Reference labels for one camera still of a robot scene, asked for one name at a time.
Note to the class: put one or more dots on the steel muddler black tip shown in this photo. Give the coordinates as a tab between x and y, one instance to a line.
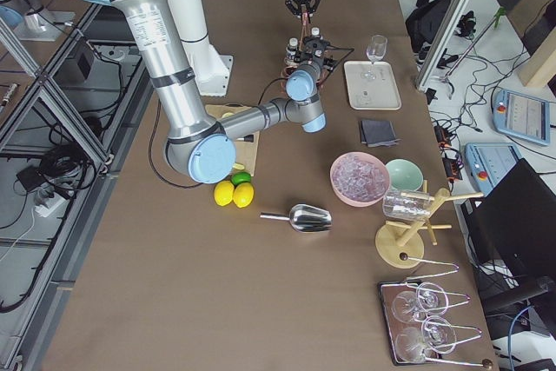
248	138

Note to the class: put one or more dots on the copper wire bottle basket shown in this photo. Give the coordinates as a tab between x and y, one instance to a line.
303	81

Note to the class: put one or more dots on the hanging wine glass far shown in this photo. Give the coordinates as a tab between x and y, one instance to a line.
419	302

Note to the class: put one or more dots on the yellow lemon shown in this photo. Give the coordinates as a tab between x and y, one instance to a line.
243	195
224	192

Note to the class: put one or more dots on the hanging wine glass near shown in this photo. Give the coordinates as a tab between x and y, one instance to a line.
433	338

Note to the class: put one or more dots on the blue teach pendant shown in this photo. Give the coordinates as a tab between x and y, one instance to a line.
490	162
522	116

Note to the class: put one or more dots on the white rabbit serving tray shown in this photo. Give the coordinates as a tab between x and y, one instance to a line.
371	86

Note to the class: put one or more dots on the bamboo cutting board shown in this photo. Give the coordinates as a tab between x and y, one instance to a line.
246	152

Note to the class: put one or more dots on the wooden cup tree stand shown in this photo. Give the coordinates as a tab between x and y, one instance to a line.
398	242

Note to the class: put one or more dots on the lower yellow lemon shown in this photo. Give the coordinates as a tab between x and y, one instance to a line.
243	195

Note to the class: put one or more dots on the black laptop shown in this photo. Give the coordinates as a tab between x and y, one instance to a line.
516	223

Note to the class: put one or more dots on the black glass rack tray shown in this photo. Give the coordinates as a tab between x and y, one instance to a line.
396	294

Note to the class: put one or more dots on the green lime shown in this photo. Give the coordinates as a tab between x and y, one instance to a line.
240	178

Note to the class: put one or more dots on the grey folded cloth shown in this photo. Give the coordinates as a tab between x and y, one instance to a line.
376	133

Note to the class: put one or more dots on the green bowl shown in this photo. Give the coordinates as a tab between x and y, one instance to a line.
404	175

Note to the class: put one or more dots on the metal ice scoop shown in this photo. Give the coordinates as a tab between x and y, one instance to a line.
304	218

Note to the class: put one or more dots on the clear wine glass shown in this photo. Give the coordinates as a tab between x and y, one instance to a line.
375	51

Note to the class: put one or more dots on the pink bowl of ice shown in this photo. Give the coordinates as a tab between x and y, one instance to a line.
359	179

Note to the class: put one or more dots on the hanging wine glass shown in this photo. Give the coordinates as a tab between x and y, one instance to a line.
419	302
433	338

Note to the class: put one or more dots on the glass jar on stand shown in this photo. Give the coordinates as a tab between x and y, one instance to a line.
406	204

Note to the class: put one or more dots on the upper yellow lemon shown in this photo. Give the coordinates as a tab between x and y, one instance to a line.
224	192

